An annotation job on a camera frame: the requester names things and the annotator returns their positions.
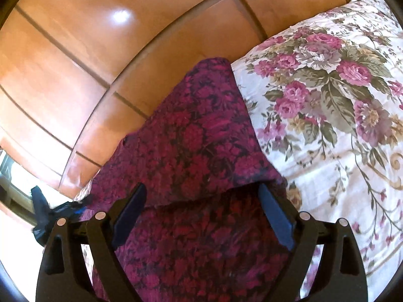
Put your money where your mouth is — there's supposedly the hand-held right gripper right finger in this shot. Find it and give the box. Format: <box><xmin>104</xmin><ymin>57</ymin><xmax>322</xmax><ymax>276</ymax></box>
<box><xmin>258</xmin><ymin>183</ymin><xmax>368</xmax><ymax>302</ymax></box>

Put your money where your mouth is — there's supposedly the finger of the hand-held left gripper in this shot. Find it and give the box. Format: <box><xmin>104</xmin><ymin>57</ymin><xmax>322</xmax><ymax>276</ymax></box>
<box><xmin>52</xmin><ymin>195</ymin><xmax>93</xmax><ymax>219</ymax></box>

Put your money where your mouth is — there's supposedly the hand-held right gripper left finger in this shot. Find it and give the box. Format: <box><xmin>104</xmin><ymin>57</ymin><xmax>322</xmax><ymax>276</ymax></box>
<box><xmin>36</xmin><ymin>182</ymin><xmax>147</xmax><ymax>302</ymax></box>

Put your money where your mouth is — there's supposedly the maroon floral knit sweater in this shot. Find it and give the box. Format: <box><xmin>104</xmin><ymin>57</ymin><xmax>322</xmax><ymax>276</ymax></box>
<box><xmin>83</xmin><ymin>57</ymin><xmax>298</xmax><ymax>302</ymax></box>

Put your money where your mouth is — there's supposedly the wooden framed glass window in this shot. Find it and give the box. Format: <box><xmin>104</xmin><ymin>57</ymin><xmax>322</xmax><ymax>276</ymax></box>
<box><xmin>0</xmin><ymin>151</ymin><xmax>38</xmax><ymax>224</ymax></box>

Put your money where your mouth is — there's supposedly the floral quilted bedspread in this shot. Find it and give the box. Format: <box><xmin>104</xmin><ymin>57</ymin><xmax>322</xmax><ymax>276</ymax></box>
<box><xmin>74</xmin><ymin>0</ymin><xmax>403</xmax><ymax>302</ymax></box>

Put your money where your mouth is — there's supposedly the wooden panelled wardrobe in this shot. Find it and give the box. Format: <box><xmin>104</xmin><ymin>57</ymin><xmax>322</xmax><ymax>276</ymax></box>
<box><xmin>0</xmin><ymin>0</ymin><xmax>391</xmax><ymax>202</ymax></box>

